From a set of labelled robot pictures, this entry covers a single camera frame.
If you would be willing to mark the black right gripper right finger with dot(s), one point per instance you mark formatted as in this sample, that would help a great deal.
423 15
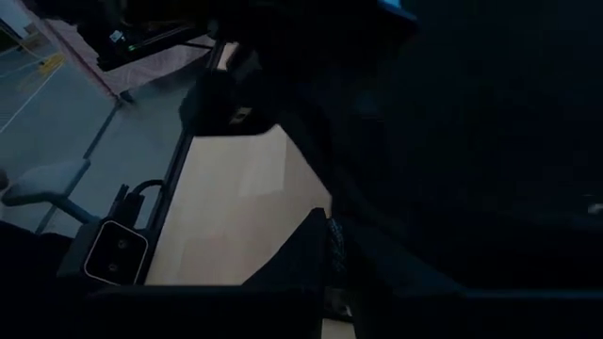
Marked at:
400 292

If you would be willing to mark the black equipment with green light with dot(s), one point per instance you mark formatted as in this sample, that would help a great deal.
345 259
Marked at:
141 28

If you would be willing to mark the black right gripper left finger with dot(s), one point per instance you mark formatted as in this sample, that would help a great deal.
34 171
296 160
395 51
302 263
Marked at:
301 254

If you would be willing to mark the black backpack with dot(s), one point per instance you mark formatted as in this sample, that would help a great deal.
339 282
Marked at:
471 141

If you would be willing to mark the black aluminium table frame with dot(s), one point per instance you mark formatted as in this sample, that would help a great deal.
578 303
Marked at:
175 160

